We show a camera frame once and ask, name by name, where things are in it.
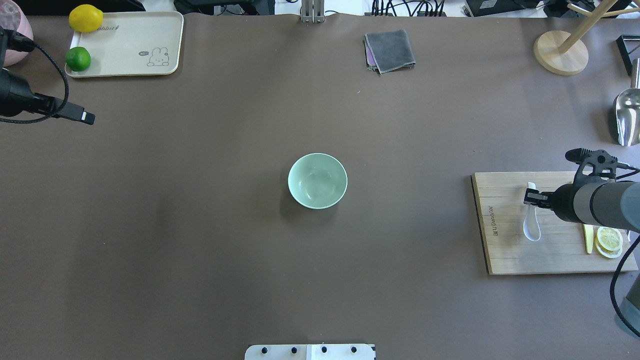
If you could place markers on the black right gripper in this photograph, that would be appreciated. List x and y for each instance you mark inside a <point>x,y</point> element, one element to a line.
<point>563,201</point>

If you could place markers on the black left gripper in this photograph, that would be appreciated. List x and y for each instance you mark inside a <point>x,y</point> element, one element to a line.
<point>14,93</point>

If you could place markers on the white ceramic spoon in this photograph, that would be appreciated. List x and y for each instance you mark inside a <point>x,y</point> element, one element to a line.
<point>530,226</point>

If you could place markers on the mint green bowl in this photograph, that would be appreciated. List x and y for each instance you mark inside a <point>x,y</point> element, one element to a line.
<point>317,181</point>

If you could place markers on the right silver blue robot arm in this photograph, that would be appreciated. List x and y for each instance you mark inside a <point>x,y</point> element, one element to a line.
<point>633,226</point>

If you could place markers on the pink bowl with ice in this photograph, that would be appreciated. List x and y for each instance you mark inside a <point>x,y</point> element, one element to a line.
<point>13,18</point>

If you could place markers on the green lime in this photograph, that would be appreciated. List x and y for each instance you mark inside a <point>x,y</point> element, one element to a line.
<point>78,59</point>

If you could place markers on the yellow plastic knife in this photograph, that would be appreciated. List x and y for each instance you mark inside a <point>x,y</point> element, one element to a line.
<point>588,236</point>

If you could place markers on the wooden cutting board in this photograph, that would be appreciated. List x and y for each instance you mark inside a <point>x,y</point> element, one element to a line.
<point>501,213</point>

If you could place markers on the lemon slice lower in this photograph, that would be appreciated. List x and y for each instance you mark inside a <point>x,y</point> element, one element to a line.
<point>609,242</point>

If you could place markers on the cream rabbit tray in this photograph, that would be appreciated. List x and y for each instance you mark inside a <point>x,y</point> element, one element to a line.
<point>132,44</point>

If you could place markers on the yellow lemon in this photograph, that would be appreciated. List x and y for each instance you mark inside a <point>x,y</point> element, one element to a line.
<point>85,18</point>

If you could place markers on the metal scoop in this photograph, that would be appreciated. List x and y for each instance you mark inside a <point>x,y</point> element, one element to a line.
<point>627,110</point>

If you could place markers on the wooden mug tree stand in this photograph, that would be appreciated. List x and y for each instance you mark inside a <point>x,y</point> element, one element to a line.
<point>563,53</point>

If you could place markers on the grey folded cloth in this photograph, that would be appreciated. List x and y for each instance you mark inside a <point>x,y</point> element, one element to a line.
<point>389,51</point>

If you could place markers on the aluminium frame post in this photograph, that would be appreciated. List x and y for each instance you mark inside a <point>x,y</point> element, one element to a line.
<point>312,11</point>

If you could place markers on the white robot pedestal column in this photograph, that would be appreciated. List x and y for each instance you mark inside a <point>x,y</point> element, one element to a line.
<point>320,351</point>

